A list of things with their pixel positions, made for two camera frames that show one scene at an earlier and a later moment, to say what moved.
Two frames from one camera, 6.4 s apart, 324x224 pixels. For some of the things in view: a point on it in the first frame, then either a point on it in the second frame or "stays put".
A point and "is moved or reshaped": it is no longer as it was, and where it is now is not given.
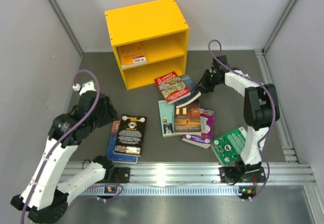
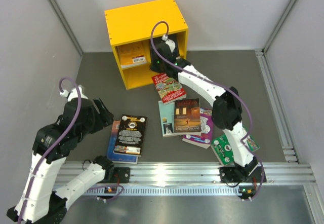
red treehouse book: [172, 87] is moved or reshaped
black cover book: [130, 135] stays put
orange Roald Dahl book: [136, 61] stays put
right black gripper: [204, 86] → [154, 67]
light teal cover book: [167, 116] stays put
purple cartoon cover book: [207, 123] stays put
